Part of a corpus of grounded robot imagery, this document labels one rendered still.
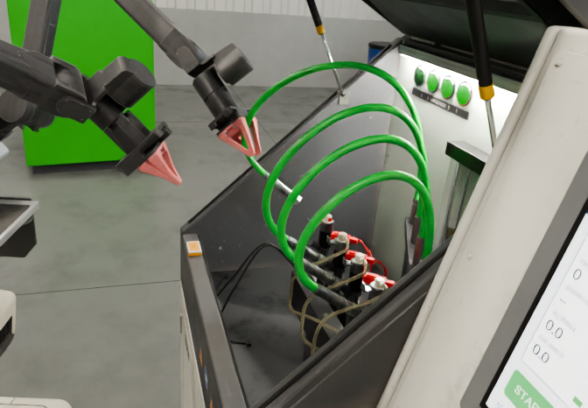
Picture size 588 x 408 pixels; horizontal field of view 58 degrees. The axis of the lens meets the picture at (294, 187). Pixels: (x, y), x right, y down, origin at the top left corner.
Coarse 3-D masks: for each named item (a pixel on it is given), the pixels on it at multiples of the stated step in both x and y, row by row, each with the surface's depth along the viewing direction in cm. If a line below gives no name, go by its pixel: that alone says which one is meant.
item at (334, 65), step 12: (300, 72) 103; (312, 72) 103; (372, 72) 102; (384, 72) 102; (276, 84) 105; (396, 84) 102; (264, 96) 106; (408, 96) 103; (252, 108) 107; (252, 156) 111
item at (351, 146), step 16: (352, 144) 83; (368, 144) 84; (400, 144) 85; (320, 160) 83; (416, 160) 88; (304, 176) 83; (288, 208) 84; (416, 240) 95; (288, 256) 87; (416, 256) 96; (320, 272) 91; (336, 288) 93
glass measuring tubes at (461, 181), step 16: (448, 144) 107; (464, 144) 105; (464, 160) 102; (480, 160) 97; (448, 176) 108; (464, 176) 104; (448, 192) 109; (464, 192) 106; (448, 208) 111; (464, 208) 104; (448, 224) 109
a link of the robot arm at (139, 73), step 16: (112, 64) 84; (128, 64) 84; (96, 80) 85; (112, 80) 83; (128, 80) 84; (144, 80) 85; (96, 96) 83; (112, 96) 85; (128, 96) 85; (64, 112) 82; (80, 112) 83
